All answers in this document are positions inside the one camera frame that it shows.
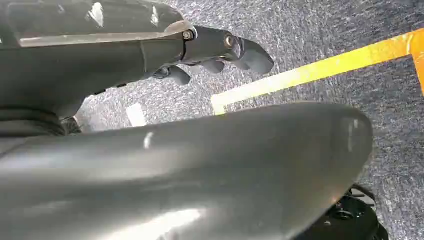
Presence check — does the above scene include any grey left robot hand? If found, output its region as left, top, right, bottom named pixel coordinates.
left=0, top=0, right=374, bottom=240

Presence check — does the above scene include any white floor tape patch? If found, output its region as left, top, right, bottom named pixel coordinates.
left=125, top=102, right=148, bottom=128

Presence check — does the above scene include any black robot foot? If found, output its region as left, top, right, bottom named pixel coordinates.
left=294, top=183, right=390, bottom=240

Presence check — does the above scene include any long yellow floor tape strip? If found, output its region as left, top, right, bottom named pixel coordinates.
left=210, top=28, right=419, bottom=116

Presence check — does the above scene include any ribbed grey left arm sleeve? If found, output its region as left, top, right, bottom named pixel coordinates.
left=0, top=105, right=82, bottom=138

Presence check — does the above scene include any short orange-yellow floor tape strip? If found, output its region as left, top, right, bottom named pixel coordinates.
left=410, top=29, right=424, bottom=97

